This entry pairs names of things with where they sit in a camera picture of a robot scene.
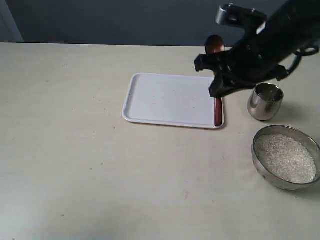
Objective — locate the dark red wooden spoon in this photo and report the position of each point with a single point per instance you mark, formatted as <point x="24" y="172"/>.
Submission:
<point x="215" y="44"/>

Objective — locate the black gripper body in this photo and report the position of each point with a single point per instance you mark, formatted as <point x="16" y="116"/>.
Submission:
<point x="271" y="47"/>

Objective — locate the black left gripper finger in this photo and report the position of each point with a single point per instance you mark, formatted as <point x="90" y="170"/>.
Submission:
<point x="230" y="87"/>

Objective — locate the small steel cup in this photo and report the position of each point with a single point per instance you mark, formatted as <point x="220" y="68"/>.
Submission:
<point x="265" y="101"/>

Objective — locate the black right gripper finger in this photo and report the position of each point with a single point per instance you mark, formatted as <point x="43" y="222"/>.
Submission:
<point x="216" y="88"/>

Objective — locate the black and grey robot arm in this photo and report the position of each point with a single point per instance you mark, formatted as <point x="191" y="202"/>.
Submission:
<point x="271" y="47"/>

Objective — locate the wide steel rice bowl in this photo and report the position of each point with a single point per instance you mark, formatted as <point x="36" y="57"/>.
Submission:
<point x="297" y="135"/>

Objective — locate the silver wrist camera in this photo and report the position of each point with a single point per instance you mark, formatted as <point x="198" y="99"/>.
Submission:
<point x="226" y="15"/>

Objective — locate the white rectangular plastic tray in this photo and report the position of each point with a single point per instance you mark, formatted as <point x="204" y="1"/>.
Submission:
<point x="170" y="100"/>

